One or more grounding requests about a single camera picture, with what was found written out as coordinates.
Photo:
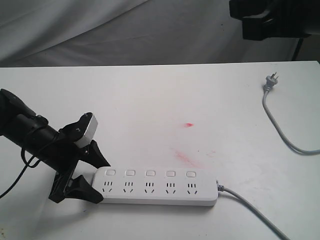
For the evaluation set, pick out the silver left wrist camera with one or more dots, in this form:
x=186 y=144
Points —
x=90 y=127

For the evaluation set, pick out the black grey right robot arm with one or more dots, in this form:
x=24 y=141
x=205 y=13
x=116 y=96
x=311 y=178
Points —
x=263 y=19

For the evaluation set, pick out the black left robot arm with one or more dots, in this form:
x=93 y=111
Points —
x=31 y=132

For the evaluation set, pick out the grey backdrop cloth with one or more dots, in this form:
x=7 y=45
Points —
x=66 y=33

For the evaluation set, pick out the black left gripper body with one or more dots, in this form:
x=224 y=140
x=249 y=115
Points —
x=68 y=156

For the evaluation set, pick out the white five-outlet power strip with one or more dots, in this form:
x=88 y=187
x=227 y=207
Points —
x=157 y=186

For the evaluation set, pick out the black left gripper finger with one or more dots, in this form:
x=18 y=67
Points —
x=80 y=189
x=94 y=157

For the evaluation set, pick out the black tripod stand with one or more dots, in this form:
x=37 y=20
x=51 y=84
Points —
x=297 y=49

